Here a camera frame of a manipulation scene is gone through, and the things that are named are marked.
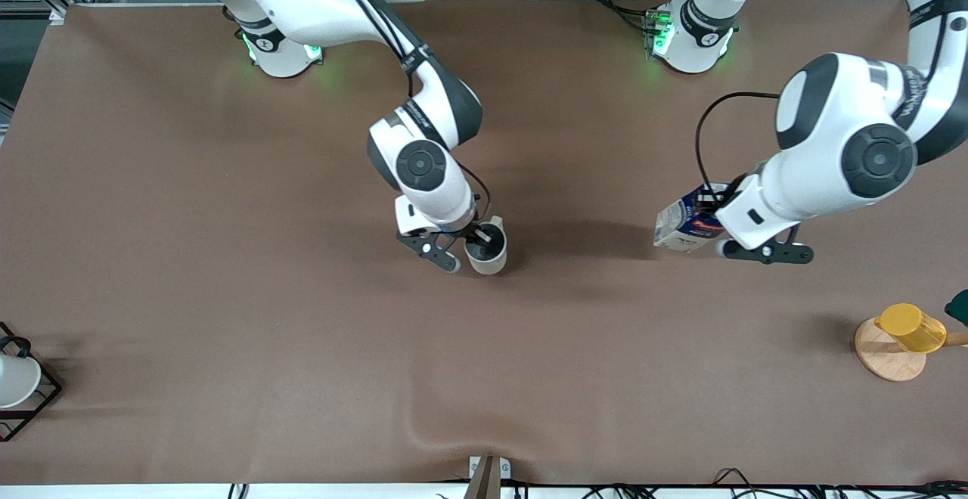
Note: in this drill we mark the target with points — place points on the beige ceramic mug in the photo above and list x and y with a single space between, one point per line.
488 261

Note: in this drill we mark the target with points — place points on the blue milk carton green cap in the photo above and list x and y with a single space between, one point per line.
684 223

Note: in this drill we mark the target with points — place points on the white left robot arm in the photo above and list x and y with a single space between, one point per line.
847 144

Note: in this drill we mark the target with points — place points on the yellow plastic cup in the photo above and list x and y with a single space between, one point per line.
911 329

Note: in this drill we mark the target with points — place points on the round wooden cup stand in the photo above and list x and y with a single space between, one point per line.
885 359

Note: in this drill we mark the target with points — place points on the dark green object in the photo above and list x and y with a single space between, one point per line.
959 308

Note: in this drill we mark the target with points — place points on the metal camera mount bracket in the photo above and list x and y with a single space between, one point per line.
484 476

